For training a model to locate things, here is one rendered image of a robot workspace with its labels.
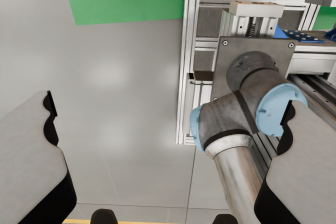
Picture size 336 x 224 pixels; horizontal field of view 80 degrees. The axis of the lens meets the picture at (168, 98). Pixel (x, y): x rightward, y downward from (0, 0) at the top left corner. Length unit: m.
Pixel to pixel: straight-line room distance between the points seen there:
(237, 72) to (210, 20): 0.88
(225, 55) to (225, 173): 0.35
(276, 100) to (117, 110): 1.71
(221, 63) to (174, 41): 1.07
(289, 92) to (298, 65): 0.37
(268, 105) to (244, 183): 0.17
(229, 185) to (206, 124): 0.14
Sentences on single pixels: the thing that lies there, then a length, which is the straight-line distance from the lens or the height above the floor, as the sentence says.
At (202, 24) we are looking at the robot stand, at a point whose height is 0.21.
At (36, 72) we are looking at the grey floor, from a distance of 2.15.
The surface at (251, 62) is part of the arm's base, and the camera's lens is 0.61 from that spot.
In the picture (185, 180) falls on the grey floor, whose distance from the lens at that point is 2.68.
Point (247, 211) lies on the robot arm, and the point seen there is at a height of 1.42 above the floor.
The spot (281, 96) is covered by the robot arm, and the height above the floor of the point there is 1.26.
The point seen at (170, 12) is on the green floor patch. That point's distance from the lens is 1.64.
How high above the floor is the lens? 1.63
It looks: 60 degrees down
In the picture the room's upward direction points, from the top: 177 degrees counter-clockwise
